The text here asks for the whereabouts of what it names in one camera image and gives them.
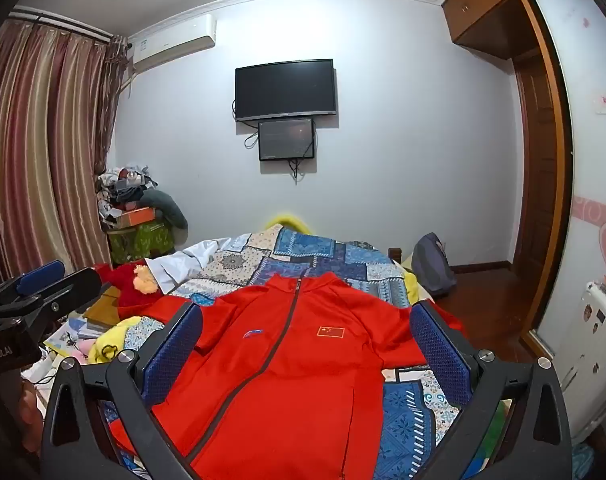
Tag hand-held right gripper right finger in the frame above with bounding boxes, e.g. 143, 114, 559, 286
409, 300, 574, 480

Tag pile of mixed clothes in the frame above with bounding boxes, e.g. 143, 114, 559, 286
95, 164, 159, 226

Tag white sliding wardrobe door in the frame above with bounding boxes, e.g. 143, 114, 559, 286
529, 0, 606, 441

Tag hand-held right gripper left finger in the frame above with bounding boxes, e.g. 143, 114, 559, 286
40, 302, 206, 480

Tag small black wall monitor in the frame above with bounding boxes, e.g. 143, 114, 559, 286
258, 117, 317, 162

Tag person's left hand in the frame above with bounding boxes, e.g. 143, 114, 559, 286
19, 379, 50, 438

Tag grey backpack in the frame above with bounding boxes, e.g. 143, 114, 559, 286
411, 232, 458, 297

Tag yellow pillow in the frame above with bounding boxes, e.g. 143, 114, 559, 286
263, 212, 311, 234

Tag white air conditioner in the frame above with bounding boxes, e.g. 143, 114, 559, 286
128, 14, 218, 73

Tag red plush toy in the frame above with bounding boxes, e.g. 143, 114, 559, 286
95, 261, 171, 311

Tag grey stuffed pillow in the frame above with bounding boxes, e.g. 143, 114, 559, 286
143, 190, 189, 231

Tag black wall television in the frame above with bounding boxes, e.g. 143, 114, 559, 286
234, 59, 339, 122

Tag wooden door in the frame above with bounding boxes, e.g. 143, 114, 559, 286
513, 52, 560, 281

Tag white shirt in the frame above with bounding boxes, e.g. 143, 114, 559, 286
148, 239, 234, 295

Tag wooden overhead cabinet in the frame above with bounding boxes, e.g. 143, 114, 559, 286
440, 0, 564, 61

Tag white stickered cabinet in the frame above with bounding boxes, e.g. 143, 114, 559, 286
553, 280, 606, 442

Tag orange box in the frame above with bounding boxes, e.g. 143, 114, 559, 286
114, 207, 157, 229

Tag green patterned cloth cover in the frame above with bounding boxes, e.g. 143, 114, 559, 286
108, 222, 177, 266

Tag yellow plush cloth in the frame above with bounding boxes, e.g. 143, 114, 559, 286
88, 315, 151, 366

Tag striped brown curtain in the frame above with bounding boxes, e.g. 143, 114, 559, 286
0, 10, 130, 291

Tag blue patchwork blanket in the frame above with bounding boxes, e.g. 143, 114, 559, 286
100, 225, 484, 480

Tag red zip jacket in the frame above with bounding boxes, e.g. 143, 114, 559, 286
108, 270, 469, 480

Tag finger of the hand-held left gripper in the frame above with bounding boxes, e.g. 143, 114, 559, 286
42, 268, 104, 319
13, 259, 67, 297

